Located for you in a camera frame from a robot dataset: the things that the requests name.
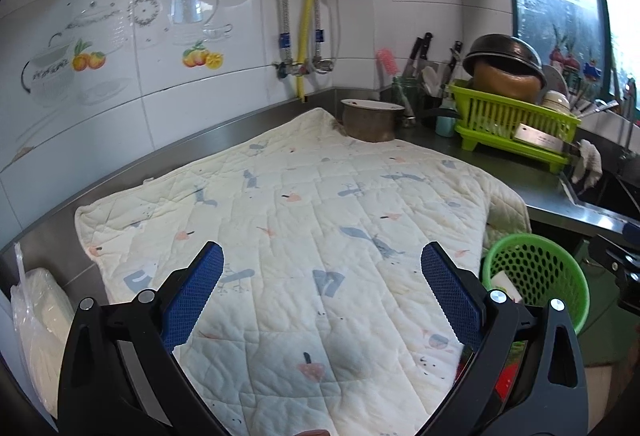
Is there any pink bottle brush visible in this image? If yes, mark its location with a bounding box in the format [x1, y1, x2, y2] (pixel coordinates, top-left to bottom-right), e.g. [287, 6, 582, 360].
[376, 48, 398, 82]

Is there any black handled knife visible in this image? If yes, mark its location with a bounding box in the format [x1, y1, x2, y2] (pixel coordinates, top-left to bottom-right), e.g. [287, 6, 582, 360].
[407, 38, 423, 77]
[417, 32, 433, 67]

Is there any white rag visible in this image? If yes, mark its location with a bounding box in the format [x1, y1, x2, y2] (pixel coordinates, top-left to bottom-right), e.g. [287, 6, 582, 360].
[570, 139, 603, 189]

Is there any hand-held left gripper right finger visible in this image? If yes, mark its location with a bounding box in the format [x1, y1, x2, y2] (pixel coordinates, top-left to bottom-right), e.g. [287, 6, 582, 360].
[415, 241, 588, 436]

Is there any white rice paddle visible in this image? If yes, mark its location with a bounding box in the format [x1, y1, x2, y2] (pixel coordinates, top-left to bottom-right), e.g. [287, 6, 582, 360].
[421, 66, 441, 97]

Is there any metal pot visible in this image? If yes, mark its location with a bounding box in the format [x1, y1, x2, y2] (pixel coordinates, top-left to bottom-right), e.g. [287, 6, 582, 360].
[341, 98, 416, 143]

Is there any teal bottle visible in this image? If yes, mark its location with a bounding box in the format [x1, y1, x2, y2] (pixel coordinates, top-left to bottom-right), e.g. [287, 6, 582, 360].
[435, 98, 457, 137]

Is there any steel cleaver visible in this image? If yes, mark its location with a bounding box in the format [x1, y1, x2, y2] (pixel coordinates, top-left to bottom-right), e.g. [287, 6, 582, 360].
[515, 123, 581, 157]

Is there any black handled peeler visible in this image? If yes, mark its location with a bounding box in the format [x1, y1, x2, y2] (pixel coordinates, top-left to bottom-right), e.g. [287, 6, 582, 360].
[447, 41, 463, 77]

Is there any black wok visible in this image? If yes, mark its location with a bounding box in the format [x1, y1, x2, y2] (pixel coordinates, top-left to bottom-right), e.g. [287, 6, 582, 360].
[462, 33, 548, 92]

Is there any brown clay pot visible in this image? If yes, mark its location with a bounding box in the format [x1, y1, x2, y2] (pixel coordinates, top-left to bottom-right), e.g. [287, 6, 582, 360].
[472, 58, 543, 104]

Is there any quilted printed mat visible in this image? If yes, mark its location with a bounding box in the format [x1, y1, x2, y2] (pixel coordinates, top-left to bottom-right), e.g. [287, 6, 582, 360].
[74, 107, 532, 436]

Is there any white plastic bag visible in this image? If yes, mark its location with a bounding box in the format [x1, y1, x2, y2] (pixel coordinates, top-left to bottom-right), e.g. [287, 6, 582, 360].
[10, 241, 76, 417]

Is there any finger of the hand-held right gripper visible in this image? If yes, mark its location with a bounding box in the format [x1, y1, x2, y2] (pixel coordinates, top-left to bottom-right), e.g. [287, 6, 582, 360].
[590, 222, 640, 284]

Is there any black pan handle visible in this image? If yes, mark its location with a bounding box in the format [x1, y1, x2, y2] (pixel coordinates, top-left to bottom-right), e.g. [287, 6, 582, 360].
[415, 108, 463, 121]

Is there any yellow gas pipe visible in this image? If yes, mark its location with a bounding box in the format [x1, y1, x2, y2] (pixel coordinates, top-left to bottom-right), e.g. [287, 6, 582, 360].
[296, 0, 333, 102]

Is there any green dish rack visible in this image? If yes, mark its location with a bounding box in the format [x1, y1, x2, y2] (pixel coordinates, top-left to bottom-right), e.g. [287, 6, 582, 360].
[446, 80, 583, 174]

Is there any green mesh basket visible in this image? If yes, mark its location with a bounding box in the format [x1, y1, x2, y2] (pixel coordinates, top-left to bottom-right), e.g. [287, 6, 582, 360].
[481, 233, 591, 337]

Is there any white bowl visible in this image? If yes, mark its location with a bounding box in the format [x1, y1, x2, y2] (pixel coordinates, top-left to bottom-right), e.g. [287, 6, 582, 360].
[541, 90, 571, 113]

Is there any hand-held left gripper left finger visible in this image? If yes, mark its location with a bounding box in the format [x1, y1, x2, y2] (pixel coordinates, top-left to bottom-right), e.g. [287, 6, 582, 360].
[57, 241, 231, 436]

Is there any green glass jar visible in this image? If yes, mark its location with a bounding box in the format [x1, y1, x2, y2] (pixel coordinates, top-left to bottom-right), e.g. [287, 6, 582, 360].
[391, 77, 418, 117]

